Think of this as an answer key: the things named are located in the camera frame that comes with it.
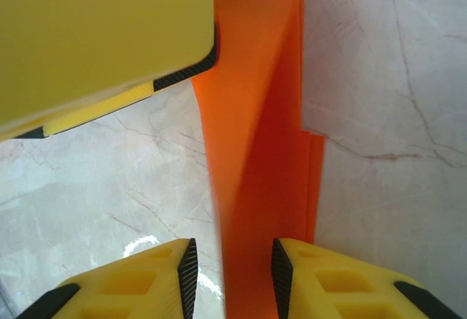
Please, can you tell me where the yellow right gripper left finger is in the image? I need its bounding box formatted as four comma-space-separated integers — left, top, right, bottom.
16, 237, 198, 319

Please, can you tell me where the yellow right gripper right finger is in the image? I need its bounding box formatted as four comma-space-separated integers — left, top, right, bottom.
271, 237, 464, 319

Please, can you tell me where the orange paper sheet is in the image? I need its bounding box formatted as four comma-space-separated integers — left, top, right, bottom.
190, 0, 326, 319

